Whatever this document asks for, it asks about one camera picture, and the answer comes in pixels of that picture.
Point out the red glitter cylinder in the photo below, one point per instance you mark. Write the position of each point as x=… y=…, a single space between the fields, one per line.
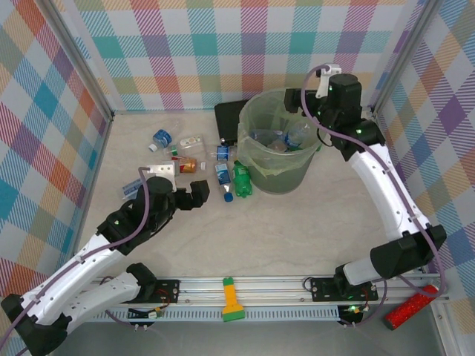
x=412 y=307

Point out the green plastic bin liner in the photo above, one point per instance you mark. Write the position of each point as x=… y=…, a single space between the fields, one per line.
x=256 y=111

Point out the green plastic soda bottle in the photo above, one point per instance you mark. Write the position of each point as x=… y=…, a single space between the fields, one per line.
x=242 y=178

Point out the black flat tray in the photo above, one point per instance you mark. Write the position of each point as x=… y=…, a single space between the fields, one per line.
x=226 y=118

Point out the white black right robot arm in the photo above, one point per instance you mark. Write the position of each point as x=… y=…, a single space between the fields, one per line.
x=382 y=193

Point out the red orange label tea bottle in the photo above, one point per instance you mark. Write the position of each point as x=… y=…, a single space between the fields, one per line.
x=187 y=165

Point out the brown Nescafe bottle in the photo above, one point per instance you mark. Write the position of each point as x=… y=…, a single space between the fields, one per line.
x=276 y=144

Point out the crushed blue label bottle white cap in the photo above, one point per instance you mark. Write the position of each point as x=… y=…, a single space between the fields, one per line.
x=162 y=137

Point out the green translucent trash bin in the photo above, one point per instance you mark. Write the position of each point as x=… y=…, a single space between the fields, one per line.
x=282 y=181

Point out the clear bottle blue white label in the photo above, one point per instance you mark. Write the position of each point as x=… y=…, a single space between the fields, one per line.
x=222 y=174

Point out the aluminium frame post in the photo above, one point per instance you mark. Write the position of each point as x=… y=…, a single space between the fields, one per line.
x=404 y=48
x=79 y=63

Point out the small black controller board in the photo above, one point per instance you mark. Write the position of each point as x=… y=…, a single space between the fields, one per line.
x=350 y=315
x=139 y=313

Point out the flattened bottle grey-blue label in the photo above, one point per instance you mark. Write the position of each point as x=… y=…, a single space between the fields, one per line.
x=130 y=191

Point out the yellow green toy block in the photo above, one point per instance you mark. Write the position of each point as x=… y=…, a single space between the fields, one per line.
x=232 y=300

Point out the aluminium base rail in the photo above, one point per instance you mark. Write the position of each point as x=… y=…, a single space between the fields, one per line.
x=274 y=291

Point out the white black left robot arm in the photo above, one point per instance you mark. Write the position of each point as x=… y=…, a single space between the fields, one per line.
x=67 y=274

